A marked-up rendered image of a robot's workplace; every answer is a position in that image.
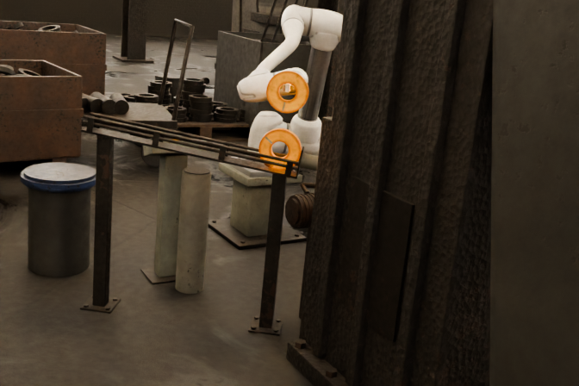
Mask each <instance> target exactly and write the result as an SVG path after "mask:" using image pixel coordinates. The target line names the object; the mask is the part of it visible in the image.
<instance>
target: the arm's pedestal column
mask: <svg viewBox="0 0 579 386"><path fill-rule="evenodd" d="M270 201H271V185H260V186H248V187H247V186H245V185H244V184H242V183H241V182H239V181H237V180H235V179H233V195H232V207H231V218H226V219H217V220H209V224H208V227H209V228H211V229H212V230H213V231H215V232H216V233H217V234H219V235H220V236H221V237H222V238H223V239H225V240H226V241H228V242H229V243H230V244H232V245H233V246H235V247H236V248H237V249H239V250H244V249H250V248H257V247H264V246H266V240H267V230H268V220H269V211H270ZM303 241H307V237H305V236H303V235H302V234H300V233H298V232H297V231H296V230H294V229H293V228H291V227H289V226H287V225H285V224H284V223H283V228H282V237H281V245H283V244H289V243H296V242H303Z"/></svg>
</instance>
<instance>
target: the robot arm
mask: <svg viewBox="0 0 579 386"><path fill-rule="evenodd" d="M342 22H343V15H341V14H340V13H337V12H334V11H331V10H326V9H311V8H305V7H301V6H298V5H290V6H289V7H287V8H286V9H285V11H284V12H283V15H282V19H281V27H282V30H283V34H284V36H285V38H286V39H285V41H284V42H283V43H282V44H281V45H280V46H279V47H278V48H277V49H276V50H275V51H274V52H272V53H271V54H270V55H269V56H268V57H267V58H266V59H265V60H264V61H262V62H261V64H260V65H259V66H258V67H257V69H256V70H255V71H253V72H252V73H251V74H250V75H249V76H248V77H247V78H244V79H242V80H241V81H240V82H239V83H238V85H237V89H238V92H239V95H240V99H241V100H243V101H244V102H247V103H258V102H263V101H268V99H267V95H266V89H267V85H268V83H269V81H270V80H271V78H272V77H273V76H274V75H276V74H277V73H279V72H273V73H270V71H271V70H272V69H274V68H275V67H276V66H277V65H279V64H280V63H281V62H282V61H283V60H285V59H286V58H287V57H288V56H289V55H291V54H292V53H293V52H294V51H295V50H296V48H297V47H298V45H299V43H300V41H301V38H302V36H308V37H309V41H310V45H311V51H310V55H309V60H308V68H307V72H305V71H304V70H303V69H301V68H296V67H295V68H291V69H290V68H289V69H286V70H284V71H293V72H297V73H299V74H300V75H302V76H303V77H304V79H305V80H306V82H307V84H308V100H307V101H306V103H305V104H304V105H303V106H302V108H300V109H299V112H298V114H296V115H295V116H294V117H293V118H292V121H291V122H290V123H286V122H283V118H282V116H280V115H279V114H278V113H277V112H273V111H261V112H259V113H258V115H257V116H256V117H255V119H254V121H253V123H252V126H251V129H250V133H249V139H248V146H250V147H254V148H258V147H259V143H260V141H261V140H262V138H263V137H264V136H265V134H266V133H268V132H269V131H271V130H272V129H275V128H286V129H288V130H290V131H291V132H293V133H294V134H295V135H296V136H297V137H298V139H299V140H300V142H301V145H302V147H303V146H304V151H303V152H304V153H307V154H311V155H318V154H319V148H320V140H321V120H320V118H319V117H318V114H319V110H320V106H321V99H322V94H323V90H324V86H325V82H326V79H327V71H328V67H329V63H330V59H331V54H332V50H333V49H334V48H335V47H336V46H337V45H338V43H339V42H340V37H341V29H342ZM280 72H282V71H280ZM279 93H280V96H281V97H283V96H289V95H295V93H296V89H295V87H294V86H293V85H292V84H283V85H282V86H281V87H280V90H279ZM272 151H273V152H274V153H288V152H289V148H288V147H287V145H286V144H285V143H283V142H280V141H279V142H276V143H274V144H273V146H272Z"/></svg>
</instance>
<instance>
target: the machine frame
mask: <svg viewBox="0 0 579 386"><path fill-rule="evenodd" d="M492 65H493V0H345V5H344V14H343V22H342V29H341V37H340V45H339V60H338V69H337V77H336V85H335V92H334V100H333V116H332V117H323V118H322V124H321V140H320V148H319V156H318V165H317V172H316V181H315V189H314V205H313V214H312V221H311V229H310V238H309V246H308V262H307V270H306V278H305V287H304V295H303V303H302V318H301V327H300V335H299V339H296V340H294V341H289V342H288V345H287V354H286V358H287V360H288V361H289V362H290V363H291V364H292V365H293V366H294V367H295V368H296V369H297V370H298V371H299V372H301V373H302V374H303V375H304V376H305V377H306V378H307V379H308V380H309V381H310V382H311V383H312V384H313V385H314V386H489V365H490V265H491V165H492Z"/></svg>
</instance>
